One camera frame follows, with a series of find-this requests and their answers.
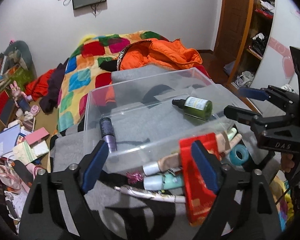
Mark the pink hair clip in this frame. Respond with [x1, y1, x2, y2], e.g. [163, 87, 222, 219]
[126, 172, 143, 185]

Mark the wooden wardrobe shelf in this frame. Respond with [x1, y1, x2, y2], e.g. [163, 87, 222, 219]
[226, 0, 275, 90]

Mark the red gift box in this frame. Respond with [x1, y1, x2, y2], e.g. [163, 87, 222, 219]
[179, 133, 220, 226]

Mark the beige foundation tube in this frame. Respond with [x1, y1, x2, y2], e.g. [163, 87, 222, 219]
[142, 153, 181, 176]

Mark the clear plastic storage bin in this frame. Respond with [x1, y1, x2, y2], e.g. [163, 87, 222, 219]
[84, 66, 234, 173]

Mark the white pen stick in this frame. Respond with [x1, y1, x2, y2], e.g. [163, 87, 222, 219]
[114, 185, 186, 204]

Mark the green cluttered box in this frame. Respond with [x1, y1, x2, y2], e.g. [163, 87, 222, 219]
[0, 40, 36, 91]

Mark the green spray bottle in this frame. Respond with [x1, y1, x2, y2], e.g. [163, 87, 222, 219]
[172, 96, 213, 121]

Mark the pink flat box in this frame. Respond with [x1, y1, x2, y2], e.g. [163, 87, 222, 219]
[25, 127, 50, 145]

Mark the purple cosmetic bottle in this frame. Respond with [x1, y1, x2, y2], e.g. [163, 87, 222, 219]
[99, 118, 117, 153]

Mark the red clothing pile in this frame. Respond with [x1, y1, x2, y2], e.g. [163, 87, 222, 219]
[25, 69, 55, 101]

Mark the wooden door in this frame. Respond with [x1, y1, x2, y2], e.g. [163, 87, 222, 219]
[213, 0, 249, 63]

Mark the mint green lotion bottle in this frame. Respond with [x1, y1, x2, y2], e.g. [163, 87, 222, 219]
[143, 173, 184, 191]

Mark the blue tape roll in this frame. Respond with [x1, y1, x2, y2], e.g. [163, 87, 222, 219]
[229, 144, 250, 166]

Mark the orange down jacket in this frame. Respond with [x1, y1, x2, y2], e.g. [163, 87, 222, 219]
[117, 38, 203, 70]

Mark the colourful patchwork quilt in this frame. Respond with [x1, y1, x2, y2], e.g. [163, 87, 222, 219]
[57, 30, 166, 132]

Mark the pink rabbit toy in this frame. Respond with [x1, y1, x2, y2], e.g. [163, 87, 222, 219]
[10, 81, 33, 107]

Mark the blue notebook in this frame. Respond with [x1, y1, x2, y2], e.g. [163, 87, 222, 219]
[0, 124, 20, 158]

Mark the grey blanket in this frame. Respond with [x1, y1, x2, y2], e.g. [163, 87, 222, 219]
[48, 64, 282, 240]

